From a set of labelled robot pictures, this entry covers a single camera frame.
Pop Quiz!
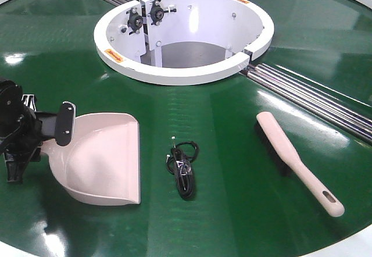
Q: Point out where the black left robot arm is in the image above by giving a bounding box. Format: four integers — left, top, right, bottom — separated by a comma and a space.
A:
1, 78, 56, 183

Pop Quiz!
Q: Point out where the right black bearing block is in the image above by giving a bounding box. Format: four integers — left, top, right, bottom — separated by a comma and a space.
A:
149, 0, 164, 26

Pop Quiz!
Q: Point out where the black bagged usb cable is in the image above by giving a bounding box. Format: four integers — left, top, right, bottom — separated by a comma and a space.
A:
166, 148, 196, 201

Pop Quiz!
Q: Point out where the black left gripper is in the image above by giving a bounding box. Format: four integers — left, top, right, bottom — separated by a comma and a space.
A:
1, 94, 57, 183

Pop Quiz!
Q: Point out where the small black wire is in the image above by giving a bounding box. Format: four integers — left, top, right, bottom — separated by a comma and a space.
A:
176, 141, 200, 162

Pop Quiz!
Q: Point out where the left black bearing block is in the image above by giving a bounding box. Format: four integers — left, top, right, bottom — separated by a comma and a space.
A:
127, 8, 143, 34

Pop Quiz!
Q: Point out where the black bearing block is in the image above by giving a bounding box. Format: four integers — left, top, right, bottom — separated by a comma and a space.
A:
127, 8, 143, 34
149, 0, 164, 26

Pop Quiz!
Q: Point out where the steel transfer rollers right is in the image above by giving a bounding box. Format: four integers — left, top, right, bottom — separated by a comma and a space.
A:
240, 63, 371, 144

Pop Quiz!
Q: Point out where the white inner conveyor ring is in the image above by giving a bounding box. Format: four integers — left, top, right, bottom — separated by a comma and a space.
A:
93, 0, 275, 87

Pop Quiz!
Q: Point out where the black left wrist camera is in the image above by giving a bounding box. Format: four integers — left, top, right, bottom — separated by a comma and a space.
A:
54, 101, 76, 147

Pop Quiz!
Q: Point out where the pink plastic dustpan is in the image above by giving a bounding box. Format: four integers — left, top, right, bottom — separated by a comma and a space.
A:
41, 113, 141, 206

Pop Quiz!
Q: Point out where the pink hand brush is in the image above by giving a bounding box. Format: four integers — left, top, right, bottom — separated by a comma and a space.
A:
256, 112, 345, 217

